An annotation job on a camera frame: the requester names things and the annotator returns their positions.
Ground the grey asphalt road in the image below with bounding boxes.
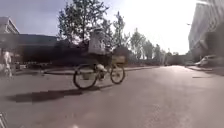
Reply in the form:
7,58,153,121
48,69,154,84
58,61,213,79
0,64,224,128

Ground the large leafy tree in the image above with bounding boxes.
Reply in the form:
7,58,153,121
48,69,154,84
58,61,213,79
56,0,111,48

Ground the white car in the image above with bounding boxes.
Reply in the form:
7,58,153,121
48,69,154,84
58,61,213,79
194,54,222,68

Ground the bicycle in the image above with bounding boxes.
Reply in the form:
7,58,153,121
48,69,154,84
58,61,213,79
72,54,127,91

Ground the pale kerb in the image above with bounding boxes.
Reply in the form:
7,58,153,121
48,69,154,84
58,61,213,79
13,65,162,76

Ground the dark hedge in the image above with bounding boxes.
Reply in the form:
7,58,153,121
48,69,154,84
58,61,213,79
0,33,134,68

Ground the person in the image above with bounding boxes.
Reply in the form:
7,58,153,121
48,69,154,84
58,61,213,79
86,28,113,73
0,48,14,78

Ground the tall grey building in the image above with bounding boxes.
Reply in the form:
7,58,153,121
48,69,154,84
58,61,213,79
187,0,224,63

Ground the row of trees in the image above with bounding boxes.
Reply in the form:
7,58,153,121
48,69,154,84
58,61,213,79
111,11,175,65

